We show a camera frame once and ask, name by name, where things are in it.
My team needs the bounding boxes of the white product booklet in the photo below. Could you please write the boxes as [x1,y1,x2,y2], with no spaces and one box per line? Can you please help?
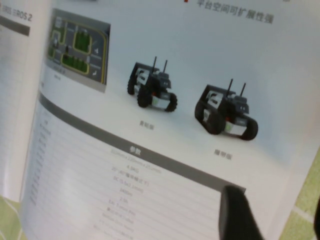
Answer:
[0,0,320,240]

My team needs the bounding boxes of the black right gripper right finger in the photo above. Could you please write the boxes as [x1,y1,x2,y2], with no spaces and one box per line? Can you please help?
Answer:
[314,197,320,240]

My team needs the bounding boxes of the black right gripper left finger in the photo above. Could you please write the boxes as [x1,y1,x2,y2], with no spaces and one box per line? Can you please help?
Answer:
[218,185,266,240]

